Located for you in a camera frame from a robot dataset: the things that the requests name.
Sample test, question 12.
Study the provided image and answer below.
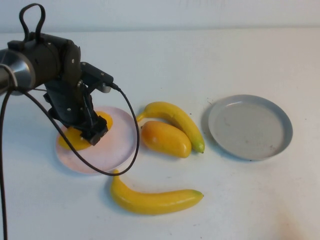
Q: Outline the grey-blue round plate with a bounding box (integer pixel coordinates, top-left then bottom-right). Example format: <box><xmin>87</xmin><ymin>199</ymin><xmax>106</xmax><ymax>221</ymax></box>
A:
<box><xmin>207</xmin><ymin>94</ymin><xmax>293</xmax><ymax>162</ymax></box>

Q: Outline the long yellow plastic banana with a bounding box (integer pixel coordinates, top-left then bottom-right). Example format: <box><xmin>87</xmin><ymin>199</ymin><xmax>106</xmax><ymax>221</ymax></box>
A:
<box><xmin>109</xmin><ymin>169</ymin><xmax>205</xmax><ymax>216</ymax></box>

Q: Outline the short yellow plastic banana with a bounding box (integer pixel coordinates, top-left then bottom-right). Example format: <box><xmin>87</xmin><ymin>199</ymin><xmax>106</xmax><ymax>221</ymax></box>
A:
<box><xmin>136</xmin><ymin>101</ymin><xmax>206</xmax><ymax>154</ymax></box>

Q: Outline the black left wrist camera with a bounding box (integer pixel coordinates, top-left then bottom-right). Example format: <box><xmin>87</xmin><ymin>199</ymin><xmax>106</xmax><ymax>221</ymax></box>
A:
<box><xmin>80</xmin><ymin>61</ymin><xmax>115</xmax><ymax>94</ymax></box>

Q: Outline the yellow plastic mango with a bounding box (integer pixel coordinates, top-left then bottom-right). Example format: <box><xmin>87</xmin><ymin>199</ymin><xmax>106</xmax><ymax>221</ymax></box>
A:
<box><xmin>57</xmin><ymin>111</ymin><xmax>114</xmax><ymax>152</ymax></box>

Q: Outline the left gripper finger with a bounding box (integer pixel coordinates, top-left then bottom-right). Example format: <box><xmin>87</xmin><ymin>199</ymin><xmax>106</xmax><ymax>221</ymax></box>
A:
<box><xmin>81</xmin><ymin>116</ymin><xmax>109</xmax><ymax>146</ymax></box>

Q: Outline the black left camera cable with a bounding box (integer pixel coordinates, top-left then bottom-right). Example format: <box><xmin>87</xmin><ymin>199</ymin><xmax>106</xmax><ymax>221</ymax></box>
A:
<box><xmin>0</xmin><ymin>63</ymin><xmax>140</xmax><ymax>240</ymax></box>

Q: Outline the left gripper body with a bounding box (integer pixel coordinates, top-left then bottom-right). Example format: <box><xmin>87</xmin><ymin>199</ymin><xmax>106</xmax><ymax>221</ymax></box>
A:
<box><xmin>43</xmin><ymin>79</ymin><xmax>103</xmax><ymax>133</ymax></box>

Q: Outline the yellow mango with orange end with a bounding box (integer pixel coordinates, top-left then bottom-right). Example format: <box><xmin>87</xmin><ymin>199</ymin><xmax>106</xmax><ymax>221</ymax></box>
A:
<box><xmin>141</xmin><ymin>120</ymin><xmax>193</xmax><ymax>159</ymax></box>

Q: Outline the pink round plate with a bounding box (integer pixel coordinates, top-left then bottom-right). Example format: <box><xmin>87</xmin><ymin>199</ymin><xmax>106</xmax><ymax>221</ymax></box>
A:
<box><xmin>55</xmin><ymin>106</ymin><xmax>139</xmax><ymax>176</ymax></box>

